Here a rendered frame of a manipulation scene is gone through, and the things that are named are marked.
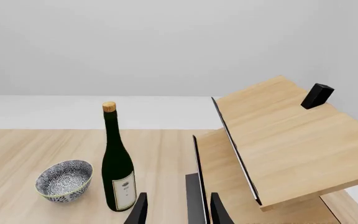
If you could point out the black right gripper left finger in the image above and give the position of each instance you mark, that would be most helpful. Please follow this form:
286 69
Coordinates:
139 212

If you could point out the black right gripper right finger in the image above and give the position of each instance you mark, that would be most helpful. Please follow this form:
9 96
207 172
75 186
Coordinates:
219 213

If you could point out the pale wooden drawer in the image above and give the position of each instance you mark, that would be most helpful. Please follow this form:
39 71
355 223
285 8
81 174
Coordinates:
217 163

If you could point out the dark green wine bottle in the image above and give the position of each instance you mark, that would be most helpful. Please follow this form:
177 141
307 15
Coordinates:
117 168

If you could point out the blue white patterned bowl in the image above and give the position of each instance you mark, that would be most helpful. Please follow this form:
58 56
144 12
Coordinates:
61 179

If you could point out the small black block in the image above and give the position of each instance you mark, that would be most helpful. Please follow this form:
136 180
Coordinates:
317 96

